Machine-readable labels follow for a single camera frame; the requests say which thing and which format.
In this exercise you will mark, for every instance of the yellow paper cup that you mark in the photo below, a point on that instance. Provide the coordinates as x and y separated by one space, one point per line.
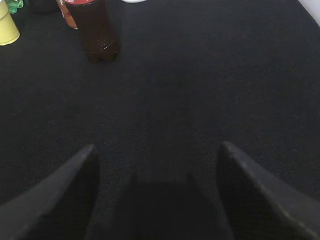
9 32

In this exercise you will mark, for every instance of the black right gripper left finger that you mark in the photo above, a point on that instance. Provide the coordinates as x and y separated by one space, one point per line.
59 207

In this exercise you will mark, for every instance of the green Sprite bottle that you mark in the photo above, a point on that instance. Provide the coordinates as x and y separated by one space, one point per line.
14 5

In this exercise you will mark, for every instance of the white mug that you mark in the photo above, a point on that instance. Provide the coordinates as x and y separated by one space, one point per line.
133 1

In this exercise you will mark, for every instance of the cola bottle red label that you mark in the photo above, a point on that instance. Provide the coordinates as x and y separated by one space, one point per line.
98 38

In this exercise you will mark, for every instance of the orange Nescafe coffee bottle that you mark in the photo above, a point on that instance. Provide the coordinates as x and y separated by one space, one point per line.
66 15

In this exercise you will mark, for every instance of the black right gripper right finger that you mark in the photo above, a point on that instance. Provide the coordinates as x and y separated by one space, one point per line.
260 206

